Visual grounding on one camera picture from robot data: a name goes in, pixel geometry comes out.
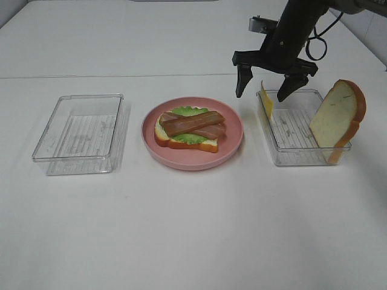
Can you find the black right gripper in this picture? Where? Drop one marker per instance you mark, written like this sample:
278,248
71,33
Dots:
279,54

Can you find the bacon strip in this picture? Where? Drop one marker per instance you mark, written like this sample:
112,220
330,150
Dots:
194,127
188,124

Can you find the white bread slice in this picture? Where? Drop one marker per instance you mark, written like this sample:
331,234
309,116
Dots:
338,119
193,145

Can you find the green lettuce leaf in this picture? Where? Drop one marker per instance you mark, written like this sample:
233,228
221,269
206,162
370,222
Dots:
186,111

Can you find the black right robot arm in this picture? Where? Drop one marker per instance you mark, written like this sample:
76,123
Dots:
302,16

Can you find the yellow cheese slice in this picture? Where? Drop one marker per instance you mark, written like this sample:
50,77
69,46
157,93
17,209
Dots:
266,101

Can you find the right clear plastic tray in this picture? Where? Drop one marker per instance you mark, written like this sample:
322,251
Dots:
288,134

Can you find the clear plastic tray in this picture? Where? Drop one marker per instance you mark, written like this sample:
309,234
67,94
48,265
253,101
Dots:
288,134
84,135

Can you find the pink round plate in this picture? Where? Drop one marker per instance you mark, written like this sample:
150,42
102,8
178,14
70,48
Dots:
194,159

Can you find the left clear plastic tray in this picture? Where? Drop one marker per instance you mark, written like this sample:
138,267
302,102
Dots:
84,135

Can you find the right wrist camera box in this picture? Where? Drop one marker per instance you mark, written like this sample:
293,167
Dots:
261,25

